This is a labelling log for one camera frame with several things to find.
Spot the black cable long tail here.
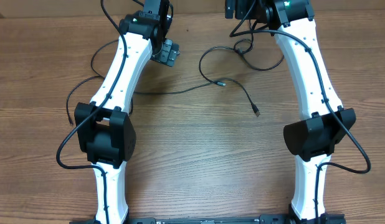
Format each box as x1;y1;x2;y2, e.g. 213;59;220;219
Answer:
65;40;118;126

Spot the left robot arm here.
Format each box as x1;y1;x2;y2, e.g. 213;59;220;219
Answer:
74;1;179;223

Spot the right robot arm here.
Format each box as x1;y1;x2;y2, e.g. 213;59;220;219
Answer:
225;1;356;223

